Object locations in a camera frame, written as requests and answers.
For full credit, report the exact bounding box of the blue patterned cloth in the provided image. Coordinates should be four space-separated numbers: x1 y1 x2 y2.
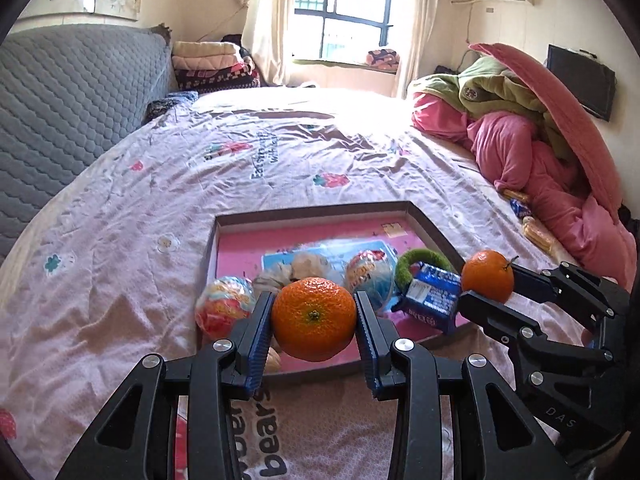
145 91 198 123

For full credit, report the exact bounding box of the black television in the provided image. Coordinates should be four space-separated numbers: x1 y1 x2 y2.
545 44 617 122

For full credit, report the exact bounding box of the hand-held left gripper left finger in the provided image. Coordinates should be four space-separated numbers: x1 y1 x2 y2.
55 290 275 480

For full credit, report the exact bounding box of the pink shallow box tray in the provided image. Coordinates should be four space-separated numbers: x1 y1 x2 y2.
200 200 473 386

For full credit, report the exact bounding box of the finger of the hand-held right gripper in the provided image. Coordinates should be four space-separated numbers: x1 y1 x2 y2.
510 260 630 317
459 290 615 372

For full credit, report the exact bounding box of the dark clothes pile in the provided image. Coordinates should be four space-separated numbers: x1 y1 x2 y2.
220 34 251 56

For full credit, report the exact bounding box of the folded patterned blanket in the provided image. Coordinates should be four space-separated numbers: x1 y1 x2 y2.
365 49 402 68

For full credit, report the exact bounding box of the stack of folded blankets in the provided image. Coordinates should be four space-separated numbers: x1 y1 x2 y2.
171 40 261 93

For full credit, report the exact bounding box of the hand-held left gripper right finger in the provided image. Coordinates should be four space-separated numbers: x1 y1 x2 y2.
354 291 571 480

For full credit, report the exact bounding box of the pink quilt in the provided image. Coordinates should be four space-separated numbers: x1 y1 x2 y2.
411 77 638 291

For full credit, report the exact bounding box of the toy egg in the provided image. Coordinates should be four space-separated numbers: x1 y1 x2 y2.
345 250 396 313
195 275 257 341

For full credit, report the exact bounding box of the grey quilted headboard cover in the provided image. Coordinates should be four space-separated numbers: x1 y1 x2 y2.
0 24 178 256

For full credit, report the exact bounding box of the yellow biscuit packet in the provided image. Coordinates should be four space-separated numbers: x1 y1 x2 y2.
522 217 558 253

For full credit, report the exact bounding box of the blue snack packet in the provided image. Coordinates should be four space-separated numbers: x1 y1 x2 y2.
397 262 463 333

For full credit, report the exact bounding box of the pink quilted cover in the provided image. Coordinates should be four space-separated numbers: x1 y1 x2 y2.
468 42 626 221

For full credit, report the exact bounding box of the barred window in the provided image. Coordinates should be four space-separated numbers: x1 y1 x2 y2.
294 0 421 63

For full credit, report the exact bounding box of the orange tangerine with stalk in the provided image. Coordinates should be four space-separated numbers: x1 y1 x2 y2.
460 250 516 305

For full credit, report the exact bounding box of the beige drawstring pouch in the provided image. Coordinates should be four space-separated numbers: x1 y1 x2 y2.
252 252 333 293

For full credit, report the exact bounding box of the green blanket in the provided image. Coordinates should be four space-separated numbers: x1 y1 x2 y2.
425 55 581 161

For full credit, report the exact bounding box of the cream curtain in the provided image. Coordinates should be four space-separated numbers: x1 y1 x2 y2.
395 0 443 98
242 0 301 88

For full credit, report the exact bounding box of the green fuzzy hair ring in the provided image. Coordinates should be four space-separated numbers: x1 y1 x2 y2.
395 248 455 293

